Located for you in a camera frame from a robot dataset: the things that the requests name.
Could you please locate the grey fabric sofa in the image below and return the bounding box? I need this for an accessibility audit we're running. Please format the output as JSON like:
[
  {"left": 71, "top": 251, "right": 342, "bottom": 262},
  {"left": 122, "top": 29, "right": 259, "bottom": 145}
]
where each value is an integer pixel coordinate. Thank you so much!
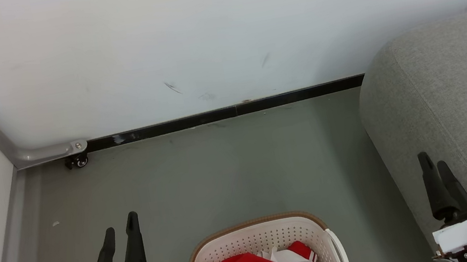
[{"left": 345, "top": 9, "right": 467, "bottom": 262}]

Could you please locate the silver metal frame tube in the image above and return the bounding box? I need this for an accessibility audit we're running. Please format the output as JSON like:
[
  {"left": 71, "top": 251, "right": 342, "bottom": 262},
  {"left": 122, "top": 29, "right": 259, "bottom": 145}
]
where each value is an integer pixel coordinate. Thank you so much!
[{"left": 0, "top": 15, "right": 90, "bottom": 173}]

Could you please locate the black caster wheel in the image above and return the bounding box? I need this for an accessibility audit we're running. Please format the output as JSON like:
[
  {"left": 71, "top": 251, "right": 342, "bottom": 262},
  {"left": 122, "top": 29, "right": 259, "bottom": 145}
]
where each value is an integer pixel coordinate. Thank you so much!
[{"left": 64, "top": 152, "right": 91, "bottom": 172}]

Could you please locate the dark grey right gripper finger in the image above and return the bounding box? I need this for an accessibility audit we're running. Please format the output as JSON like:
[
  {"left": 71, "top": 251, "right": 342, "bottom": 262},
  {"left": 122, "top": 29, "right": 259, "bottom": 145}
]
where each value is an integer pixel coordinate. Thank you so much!
[
  {"left": 437, "top": 156, "right": 467, "bottom": 220},
  {"left": 416, "top": 147, "right": 462, "bottom": 224}
]

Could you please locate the black baseboard strip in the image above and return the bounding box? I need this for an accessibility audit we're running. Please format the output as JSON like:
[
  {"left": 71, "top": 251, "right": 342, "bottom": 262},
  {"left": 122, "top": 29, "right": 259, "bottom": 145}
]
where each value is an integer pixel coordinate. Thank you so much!
[{"left": 82, "top": 73, "right": 370, "bottom": 154}]

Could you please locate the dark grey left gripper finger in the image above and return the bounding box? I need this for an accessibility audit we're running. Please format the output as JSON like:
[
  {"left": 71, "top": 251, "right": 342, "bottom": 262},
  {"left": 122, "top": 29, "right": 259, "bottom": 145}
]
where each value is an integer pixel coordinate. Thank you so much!
[
  {"left": 109, "top": 211, "right": 148, "bottom": 262},
  {"left": 84, "top": 226, "right": 121, "bottom": 262}
]

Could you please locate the white laundry basket brown rim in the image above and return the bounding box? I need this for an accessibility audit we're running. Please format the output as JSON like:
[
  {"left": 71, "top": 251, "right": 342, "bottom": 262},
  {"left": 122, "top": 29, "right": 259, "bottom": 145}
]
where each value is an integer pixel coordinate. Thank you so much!
[{"left": 176, "top": 203, "right": 350, "bottom": 262}]

